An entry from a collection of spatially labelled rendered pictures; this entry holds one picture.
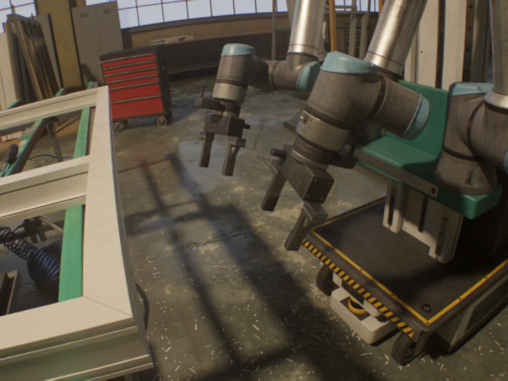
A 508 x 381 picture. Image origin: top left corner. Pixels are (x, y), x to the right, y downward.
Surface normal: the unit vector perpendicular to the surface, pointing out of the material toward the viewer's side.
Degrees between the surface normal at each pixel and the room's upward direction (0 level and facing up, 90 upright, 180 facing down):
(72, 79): 90
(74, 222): 0
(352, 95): 98
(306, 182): 66
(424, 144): 90
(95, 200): 0
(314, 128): 75
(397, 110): 88
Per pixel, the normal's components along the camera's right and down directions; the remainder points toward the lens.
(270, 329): -0.07, -0.89
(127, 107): 0.04, 0.45
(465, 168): -0.52, 0.08
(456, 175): -0.73, 0.02
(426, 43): -0.89, 0.26
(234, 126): 0.58, 0.22
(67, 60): 0.40, 0.39
